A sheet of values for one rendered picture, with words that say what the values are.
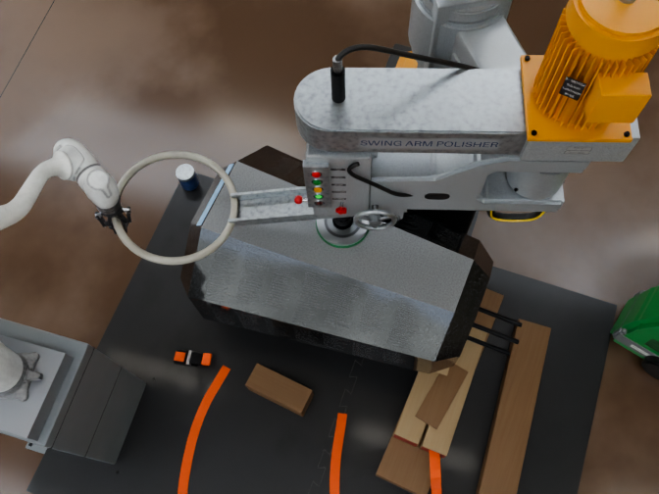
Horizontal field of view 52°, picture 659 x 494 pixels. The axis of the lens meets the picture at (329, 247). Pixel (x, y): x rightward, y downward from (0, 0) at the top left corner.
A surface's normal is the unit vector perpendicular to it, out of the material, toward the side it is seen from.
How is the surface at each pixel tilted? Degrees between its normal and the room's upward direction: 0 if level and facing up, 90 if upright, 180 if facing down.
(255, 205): 13
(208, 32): 0
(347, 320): 45
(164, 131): 0
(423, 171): 4
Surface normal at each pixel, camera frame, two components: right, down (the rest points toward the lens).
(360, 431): -0.04, -0.38
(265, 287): -0.27, 0.35
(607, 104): -0.04, 0.92
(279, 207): -0.26, -0.37
